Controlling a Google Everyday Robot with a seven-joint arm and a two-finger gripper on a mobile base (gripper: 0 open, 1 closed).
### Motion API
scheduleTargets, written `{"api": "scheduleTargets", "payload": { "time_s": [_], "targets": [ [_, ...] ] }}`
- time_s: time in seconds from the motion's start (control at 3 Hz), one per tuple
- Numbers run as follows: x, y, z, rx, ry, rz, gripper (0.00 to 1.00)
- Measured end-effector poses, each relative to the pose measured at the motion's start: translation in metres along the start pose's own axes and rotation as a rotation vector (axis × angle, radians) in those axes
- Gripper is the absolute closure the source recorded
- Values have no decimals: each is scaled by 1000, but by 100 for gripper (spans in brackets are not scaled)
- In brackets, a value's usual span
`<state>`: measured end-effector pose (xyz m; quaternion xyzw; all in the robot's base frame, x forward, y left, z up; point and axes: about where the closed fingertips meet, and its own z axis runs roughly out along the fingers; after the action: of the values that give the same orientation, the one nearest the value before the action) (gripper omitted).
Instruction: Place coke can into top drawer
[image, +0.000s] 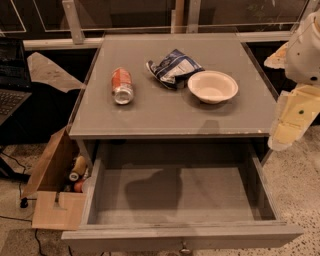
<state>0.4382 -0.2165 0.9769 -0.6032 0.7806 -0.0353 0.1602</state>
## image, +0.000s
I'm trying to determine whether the blue white chip bag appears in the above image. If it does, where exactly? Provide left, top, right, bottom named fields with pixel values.
left=146, top=49, right=204, bottom=90

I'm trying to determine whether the grey cabinet with flat top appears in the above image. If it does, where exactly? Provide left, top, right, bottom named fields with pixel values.
left=67, top=32, right=280, bottom=168

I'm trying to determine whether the metal drawer handle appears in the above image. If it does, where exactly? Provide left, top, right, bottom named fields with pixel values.
left=179, top=243, right=192, bottom=255

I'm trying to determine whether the brown cardboard sheet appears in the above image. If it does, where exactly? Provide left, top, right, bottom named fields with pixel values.
left=27, top=52, right=85, bottom=93

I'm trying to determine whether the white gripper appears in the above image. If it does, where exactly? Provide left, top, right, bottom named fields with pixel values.
left=264, top=9, right=320, bottom=151

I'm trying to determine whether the orange item in box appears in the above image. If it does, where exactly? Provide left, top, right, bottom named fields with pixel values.
left=74, top=179, right=84, bottom=193

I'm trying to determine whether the grey metal railing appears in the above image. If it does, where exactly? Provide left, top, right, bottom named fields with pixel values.
left=0, top=0, right=320, bottom=52

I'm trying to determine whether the black laptop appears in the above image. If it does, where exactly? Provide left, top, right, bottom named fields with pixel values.
left=0, top=37, right=32, bottom=125

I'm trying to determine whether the open grey top drawer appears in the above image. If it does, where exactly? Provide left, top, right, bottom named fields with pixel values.
left=62, top=140, right=303, bottom=252

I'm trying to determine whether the white paper bowl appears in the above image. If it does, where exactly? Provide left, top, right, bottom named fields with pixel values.
left=188, top=71, right=238, bottom=104

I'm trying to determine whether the orange coke can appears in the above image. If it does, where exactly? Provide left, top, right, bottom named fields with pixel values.
left=111, top=67, right=134, bottom=105

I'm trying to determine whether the brown cardboard box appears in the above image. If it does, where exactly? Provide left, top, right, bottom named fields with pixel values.
left=22, top=128, right=86, bottom=231

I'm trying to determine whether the yellow bottle in box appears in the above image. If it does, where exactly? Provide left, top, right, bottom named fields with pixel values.
left=69, top=156, right=86, bottom=182

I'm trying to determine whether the black cable on floor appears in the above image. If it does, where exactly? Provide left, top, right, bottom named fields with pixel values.
left=0, top=151, right=46, bottom=256

